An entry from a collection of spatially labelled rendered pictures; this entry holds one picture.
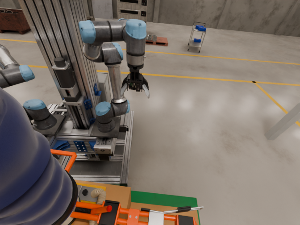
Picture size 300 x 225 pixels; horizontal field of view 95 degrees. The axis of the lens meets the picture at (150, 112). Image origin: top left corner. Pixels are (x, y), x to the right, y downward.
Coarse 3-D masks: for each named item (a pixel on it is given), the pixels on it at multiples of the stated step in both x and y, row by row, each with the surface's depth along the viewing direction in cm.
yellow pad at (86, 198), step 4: (80, 184) 82; (84, 184) 82; (88, 184) 82; (84, 188) 80; (88, 188) 80; (92, 188) 80; (96, 188) 80; (100, 188) 81; (104, 188) 81; (80, 192) 78; (84, 192) 76; (88, 192) 78; (80, 196) 77; (84, 196) 77; (88, 196) 77; (84, 200) 76; (88, 200) 76; (92, 200) 76; (96, 200) 76
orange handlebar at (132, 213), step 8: (56, 152) 82; (64, 152) 82; (72, 152) 83; (72, 160) 79; (88, 208) 65; (120, 208) 65; (72, 216) 62; (80, 216) 62; (88, 216) 62; (96, 216) 62; (128, 216) 63; (136, 216) 63; (144, 216) 64; (168, 216) 64; (120, 224) 62; (128, 224) 61; (136, 224) 61; (144, 224) 62
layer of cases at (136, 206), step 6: (132, 204) 121; (138, 204) 122; (144, 204) 122; (150, 204) 123; (156, 210) 120; (162, 210) 120; (168, 210) 121; (192, 216) 119; (168, 222) 115; (174, 222) 115; (198, 222) 116
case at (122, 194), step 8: (96, 184) 94; (104, 184) 95; (112, 192) 92; (120, 192) 92; (128, 192) 92; (112, 200) 88; (120, 200) 89; (128, 200) 89; (128, 208) 97; (120, 216) 83; (72, 224) 78; (80, 224) 79; (88, 224) 79
